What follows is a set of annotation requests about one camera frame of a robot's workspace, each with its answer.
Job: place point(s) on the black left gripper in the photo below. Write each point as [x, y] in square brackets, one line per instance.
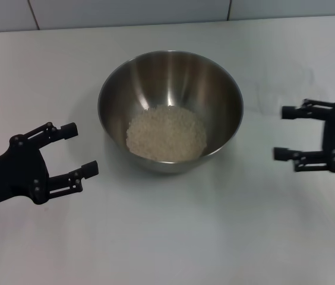
[13, 175]

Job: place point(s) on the clear plastic measuring cup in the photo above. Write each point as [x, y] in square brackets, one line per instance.
[274, 95]

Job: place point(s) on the stainless steel mixing bowl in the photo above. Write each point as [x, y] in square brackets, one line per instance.
[143, 89]

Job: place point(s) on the white rice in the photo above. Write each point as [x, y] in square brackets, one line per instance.
[167, 139]

